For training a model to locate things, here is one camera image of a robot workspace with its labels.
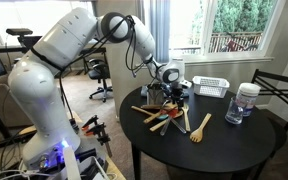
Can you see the white plastic device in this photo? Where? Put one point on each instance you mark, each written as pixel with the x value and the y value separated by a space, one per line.
pixel 71 165

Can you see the bamboo spoon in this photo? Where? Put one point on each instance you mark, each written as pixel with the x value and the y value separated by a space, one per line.
pixel 150 107

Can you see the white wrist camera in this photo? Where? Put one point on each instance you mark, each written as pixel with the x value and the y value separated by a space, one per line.
pixel 186 84

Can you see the blue-grey cloth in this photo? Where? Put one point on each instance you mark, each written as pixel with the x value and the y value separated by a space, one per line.
pixel 143 91

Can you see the red bicycle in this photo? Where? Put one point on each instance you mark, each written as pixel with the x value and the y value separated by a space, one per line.
pixel 234 46

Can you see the orange black bar clamp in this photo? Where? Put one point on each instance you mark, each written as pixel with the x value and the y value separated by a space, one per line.
pixel 90 122
pixel 101 131

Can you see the black camera on stand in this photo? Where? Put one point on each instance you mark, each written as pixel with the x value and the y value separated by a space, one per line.
pixel 19 31

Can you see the blue-grey curtain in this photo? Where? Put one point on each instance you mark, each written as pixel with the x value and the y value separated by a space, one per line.
pixel 160 30

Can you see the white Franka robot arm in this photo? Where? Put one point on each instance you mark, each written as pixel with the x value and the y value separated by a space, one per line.
pixel 34 86

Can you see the clear drinking glass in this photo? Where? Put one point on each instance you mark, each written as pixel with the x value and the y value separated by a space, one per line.
pixel 234 113

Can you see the white wipes canister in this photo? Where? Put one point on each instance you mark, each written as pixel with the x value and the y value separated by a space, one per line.
pixel 249 96

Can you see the white plastic basket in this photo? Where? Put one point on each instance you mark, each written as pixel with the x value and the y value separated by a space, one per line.
pixel 210 87

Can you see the bamboo spork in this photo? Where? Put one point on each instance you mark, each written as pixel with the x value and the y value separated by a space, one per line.
pixel 196 135

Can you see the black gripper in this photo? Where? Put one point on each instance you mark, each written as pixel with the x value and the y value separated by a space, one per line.
pixel 174 90

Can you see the white window frame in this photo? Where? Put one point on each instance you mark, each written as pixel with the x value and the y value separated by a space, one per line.
pixel 208 26

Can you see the wooden spatula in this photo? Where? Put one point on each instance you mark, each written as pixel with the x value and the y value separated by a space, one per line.
pixel 142 110

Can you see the bright window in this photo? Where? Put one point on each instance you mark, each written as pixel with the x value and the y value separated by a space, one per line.
pixel 4 20

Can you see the wooden deck railing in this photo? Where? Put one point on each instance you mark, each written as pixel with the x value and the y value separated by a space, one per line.
pixel 244 38

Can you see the black office chair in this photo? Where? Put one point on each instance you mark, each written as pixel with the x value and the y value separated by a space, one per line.
pixel 100 71

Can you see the bamboo slotted spatula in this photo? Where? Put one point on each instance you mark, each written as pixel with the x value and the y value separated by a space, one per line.
pixel 186 118

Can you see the black metal chair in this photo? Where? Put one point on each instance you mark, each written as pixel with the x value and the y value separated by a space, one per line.
pixel 280 135

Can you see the narrow bamboo spatula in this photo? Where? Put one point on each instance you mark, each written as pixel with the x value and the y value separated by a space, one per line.
pixel 157 126

